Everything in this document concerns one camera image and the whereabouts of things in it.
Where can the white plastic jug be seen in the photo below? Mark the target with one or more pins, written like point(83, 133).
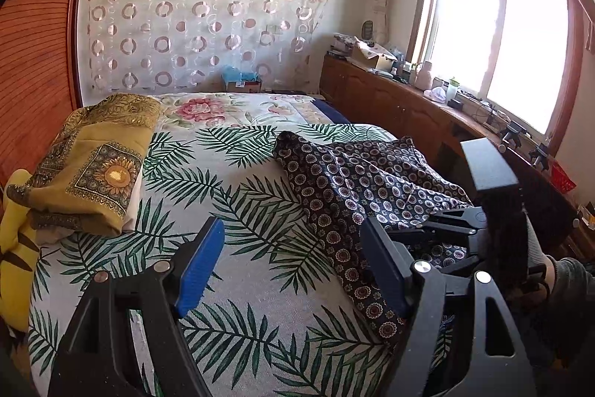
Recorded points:
point(425, 76)

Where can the blue-topped box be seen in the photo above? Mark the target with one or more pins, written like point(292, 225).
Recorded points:
point(241, 78)

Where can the circle-pattern wall curtain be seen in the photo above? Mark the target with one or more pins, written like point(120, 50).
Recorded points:
point(204, 15)

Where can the green-capped bottle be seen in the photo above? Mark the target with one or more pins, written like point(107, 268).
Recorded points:
point(452, 92)

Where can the floral bed blanket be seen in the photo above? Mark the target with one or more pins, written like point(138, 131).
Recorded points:
point(223, 108)

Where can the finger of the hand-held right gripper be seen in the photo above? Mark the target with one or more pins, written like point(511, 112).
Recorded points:
point(458, 220)
point(465, 262)

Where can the open cardboard box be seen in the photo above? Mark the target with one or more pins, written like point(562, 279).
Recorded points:
point(372, 55)

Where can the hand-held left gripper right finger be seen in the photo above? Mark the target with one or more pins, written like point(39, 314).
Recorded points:
point(388, 269)

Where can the green leaf-print bed sheet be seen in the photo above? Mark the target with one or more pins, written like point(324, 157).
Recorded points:
point(260, 201)

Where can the window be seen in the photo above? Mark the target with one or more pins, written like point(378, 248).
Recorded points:
point(502, 43)

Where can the wooden cabinet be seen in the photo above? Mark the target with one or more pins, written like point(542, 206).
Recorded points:
point(399, 108)

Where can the navy circle-print garment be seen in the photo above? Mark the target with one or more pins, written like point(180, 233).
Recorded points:
point(344, 187)

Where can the red basket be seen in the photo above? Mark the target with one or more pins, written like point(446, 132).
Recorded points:
point(562, 178)

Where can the yellow plush pillow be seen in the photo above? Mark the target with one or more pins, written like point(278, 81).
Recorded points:
point(16, 248)

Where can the navy blue blanket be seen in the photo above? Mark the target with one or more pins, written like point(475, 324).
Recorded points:
point(332, 111)

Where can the wooden headboard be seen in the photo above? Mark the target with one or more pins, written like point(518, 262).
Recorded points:
point(37, 53)

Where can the person's right forearm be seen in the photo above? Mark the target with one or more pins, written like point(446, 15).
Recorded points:
point(574, 280)

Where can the gold patterned folded cloth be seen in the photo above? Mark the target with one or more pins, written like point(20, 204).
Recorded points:
point(93, 164)

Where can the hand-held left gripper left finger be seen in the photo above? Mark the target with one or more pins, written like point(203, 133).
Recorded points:
point(200, 266)

